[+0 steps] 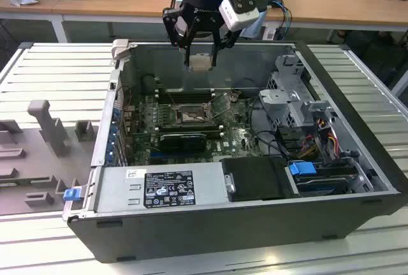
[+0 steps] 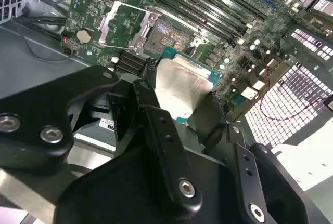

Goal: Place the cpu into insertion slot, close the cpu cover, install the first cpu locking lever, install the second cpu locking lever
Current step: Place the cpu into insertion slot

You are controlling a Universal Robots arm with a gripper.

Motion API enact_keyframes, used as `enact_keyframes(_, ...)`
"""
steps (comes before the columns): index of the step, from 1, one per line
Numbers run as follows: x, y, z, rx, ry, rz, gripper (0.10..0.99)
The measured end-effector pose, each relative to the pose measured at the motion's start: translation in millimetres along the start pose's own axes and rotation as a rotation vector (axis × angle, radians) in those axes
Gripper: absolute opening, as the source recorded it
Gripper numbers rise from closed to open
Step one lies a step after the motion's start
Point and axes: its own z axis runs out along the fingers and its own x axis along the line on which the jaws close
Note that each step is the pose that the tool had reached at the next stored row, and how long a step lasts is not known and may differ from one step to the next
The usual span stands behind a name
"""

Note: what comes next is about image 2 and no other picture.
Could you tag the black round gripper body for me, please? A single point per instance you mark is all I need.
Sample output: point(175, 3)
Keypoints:
point(117, 195)

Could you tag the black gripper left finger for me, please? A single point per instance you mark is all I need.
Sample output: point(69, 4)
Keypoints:
point(161, 130)

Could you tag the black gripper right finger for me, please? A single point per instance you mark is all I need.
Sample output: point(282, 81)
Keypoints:
point(245, 164)

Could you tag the silver topped CPU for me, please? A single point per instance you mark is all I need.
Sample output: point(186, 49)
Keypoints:
point(179, 86)

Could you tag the metal socket cover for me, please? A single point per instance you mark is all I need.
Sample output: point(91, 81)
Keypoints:
point(104, 29)

